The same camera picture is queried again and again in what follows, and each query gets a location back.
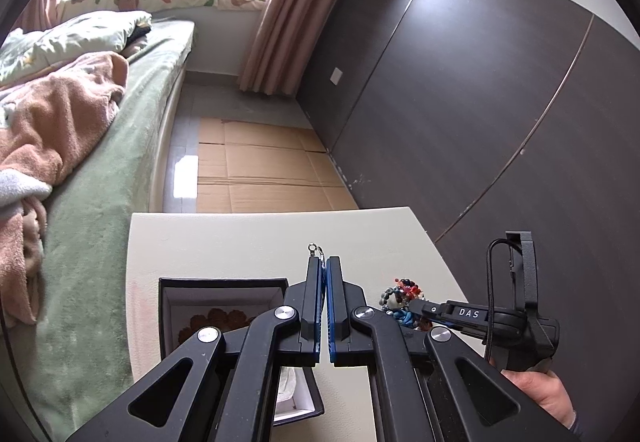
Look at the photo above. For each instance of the pink fleece blanket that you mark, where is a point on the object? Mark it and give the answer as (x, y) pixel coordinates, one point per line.
(65, 116)

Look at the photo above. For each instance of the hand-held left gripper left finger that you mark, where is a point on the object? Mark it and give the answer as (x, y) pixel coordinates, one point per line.
(315, 317)

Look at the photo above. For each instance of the floral pillow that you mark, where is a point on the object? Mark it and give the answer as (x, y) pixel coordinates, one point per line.
(80, 34)

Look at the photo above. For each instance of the person's right forearm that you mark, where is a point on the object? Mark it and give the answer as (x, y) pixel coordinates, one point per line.
(577, 427)

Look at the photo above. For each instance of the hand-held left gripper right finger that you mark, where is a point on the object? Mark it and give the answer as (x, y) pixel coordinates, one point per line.
(332, 317)

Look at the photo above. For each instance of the black jewelry box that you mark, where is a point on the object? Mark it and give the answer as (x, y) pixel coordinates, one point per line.
(167, 302)

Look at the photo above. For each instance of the bed with green sheet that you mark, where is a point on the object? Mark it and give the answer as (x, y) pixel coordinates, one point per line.
(125, 146)

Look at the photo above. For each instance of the dark folded cloth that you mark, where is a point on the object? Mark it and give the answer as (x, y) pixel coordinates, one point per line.
(140, 35)

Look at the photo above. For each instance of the flattened cardboard sheet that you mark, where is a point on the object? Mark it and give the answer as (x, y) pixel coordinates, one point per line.
(260, 166)

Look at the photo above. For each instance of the person's right hand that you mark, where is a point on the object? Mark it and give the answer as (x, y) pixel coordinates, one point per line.
(542, 389)

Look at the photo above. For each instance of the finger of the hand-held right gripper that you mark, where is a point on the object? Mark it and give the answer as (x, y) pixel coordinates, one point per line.
(450, 312)

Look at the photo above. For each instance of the white grey cloth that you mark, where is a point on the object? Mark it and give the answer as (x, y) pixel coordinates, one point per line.
(20, 187)

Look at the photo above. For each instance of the white wall socket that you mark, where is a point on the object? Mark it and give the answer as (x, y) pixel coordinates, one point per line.
(336, 76)

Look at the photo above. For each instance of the pink curtain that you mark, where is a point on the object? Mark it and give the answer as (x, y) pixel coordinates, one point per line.
(280, 21)

